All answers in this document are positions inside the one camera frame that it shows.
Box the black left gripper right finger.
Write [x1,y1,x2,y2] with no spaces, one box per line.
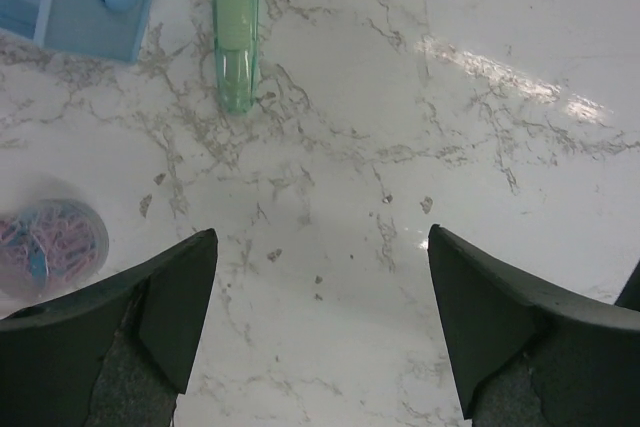
[428,225,639,426]

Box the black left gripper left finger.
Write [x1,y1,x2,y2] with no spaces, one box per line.
[1,229,218,426]

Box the clear paper clip tub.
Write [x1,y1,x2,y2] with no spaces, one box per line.
[1,199,109,302]

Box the green mini stapler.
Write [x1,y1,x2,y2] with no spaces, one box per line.
[212,0,259,115]

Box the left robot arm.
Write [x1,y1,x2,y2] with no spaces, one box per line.
[1,225,639,426]

